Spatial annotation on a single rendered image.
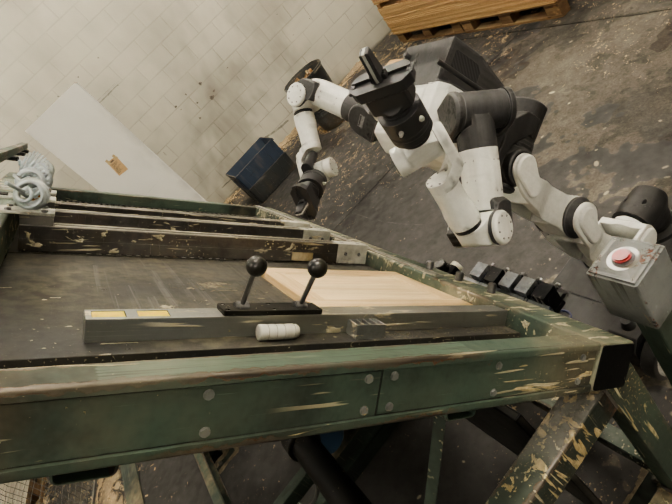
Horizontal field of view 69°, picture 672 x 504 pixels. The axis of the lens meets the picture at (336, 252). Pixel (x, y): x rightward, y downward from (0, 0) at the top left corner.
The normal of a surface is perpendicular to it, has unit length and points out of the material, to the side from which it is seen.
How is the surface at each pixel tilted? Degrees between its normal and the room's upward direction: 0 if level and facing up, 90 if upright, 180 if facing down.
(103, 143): 90
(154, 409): 90
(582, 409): 0
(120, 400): 90
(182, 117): 90
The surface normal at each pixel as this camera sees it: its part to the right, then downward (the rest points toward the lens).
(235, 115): 0.41, 0.28
